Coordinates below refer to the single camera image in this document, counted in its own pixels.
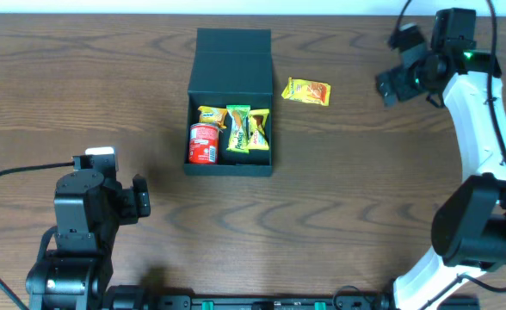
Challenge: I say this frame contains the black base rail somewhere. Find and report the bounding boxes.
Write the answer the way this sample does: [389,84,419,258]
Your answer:
[99,286,395,310]

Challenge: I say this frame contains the black gift box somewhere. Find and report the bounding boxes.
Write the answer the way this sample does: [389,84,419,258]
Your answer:
[183,28,274,177]

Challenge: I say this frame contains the green yellow snack packet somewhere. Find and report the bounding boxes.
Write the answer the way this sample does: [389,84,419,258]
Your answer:
[226,105,250,153]

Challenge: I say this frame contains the red Pringles can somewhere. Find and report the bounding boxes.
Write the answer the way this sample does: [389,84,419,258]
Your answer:
[188,123,219,164]

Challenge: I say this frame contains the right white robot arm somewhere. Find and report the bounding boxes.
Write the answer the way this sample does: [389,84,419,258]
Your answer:
[369,48,506,309]

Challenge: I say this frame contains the yellow biscuit packet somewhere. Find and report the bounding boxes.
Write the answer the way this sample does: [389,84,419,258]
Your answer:
[198,106,227,129]

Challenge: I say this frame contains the yellow brown chocolate packet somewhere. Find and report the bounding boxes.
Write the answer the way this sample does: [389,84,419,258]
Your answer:
[247,108,269,151]

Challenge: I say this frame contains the orange yellow snack packet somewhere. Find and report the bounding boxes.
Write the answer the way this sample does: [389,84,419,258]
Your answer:
[281,77,331,106]

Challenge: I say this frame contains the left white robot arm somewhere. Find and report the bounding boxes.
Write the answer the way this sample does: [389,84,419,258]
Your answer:
[26,169,151,309]

